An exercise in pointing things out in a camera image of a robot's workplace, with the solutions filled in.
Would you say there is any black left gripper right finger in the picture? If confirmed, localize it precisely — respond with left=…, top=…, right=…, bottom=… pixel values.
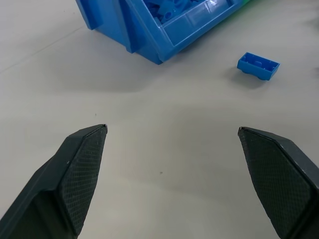
left=237, top=126, right=319, bottom=239

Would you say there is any blue toy brick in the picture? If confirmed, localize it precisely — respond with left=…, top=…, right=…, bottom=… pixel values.
left=236, top=52, right=282, bottom=81

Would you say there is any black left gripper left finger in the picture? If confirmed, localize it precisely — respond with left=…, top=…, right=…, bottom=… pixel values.
left=0, top=123, right=109, bottom=239

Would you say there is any blue plastic storage bin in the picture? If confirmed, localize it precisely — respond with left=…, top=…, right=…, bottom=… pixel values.
left=75, top=0, right=248, bottom=65

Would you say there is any blue toy bricks pile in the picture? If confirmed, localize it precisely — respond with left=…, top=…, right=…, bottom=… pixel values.
left=142, top=0, right=207, bottom=25

